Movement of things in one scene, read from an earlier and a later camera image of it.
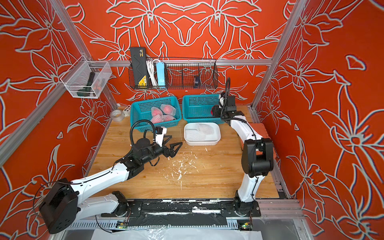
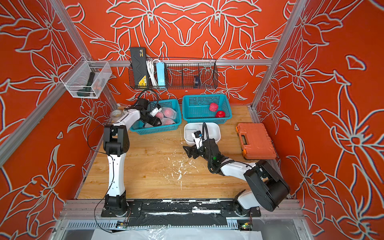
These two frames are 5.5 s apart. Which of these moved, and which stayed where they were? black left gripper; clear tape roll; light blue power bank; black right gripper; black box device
Moved: black right gripper; black left gripper
Stayed: black box device; light blue power bank; clear tape roll
